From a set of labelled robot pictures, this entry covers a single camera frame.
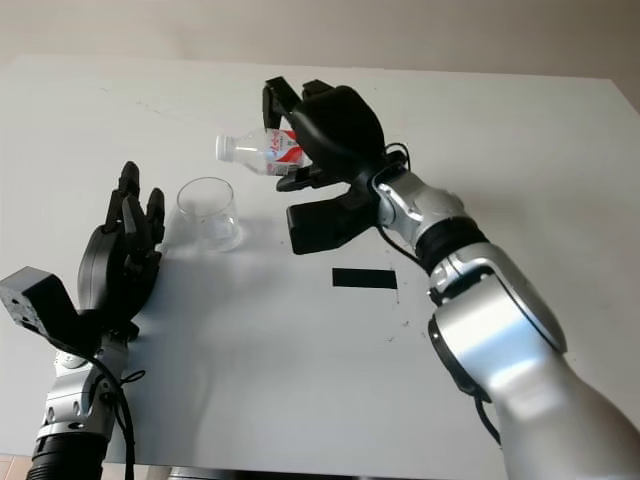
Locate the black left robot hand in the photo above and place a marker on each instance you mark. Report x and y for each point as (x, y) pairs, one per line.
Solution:
(105, 265)

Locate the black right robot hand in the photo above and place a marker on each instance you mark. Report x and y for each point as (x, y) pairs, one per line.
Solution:
(345, 130)

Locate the clear plastic water bottle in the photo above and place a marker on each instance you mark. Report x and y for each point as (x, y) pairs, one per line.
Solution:
(260, 152)

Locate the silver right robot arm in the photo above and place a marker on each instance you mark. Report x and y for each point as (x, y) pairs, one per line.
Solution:
(500, 320)

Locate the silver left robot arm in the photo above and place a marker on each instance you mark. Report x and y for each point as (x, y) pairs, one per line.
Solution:
(70, 400)

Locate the clear glass cup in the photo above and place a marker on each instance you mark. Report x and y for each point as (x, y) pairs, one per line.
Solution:
(215, 220)

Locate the black tape strip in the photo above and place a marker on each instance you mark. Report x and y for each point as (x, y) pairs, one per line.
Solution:
(365, 278)

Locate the dark grey robot torso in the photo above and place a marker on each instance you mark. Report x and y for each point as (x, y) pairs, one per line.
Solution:
(205, 474)

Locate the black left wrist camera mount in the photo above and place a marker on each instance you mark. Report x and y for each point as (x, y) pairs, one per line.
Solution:
(42, 300)

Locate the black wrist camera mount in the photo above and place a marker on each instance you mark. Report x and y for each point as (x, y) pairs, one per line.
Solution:
(42, 300)
(325, 225)

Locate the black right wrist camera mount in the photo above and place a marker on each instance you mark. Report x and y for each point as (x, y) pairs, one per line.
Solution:
(325, 225)

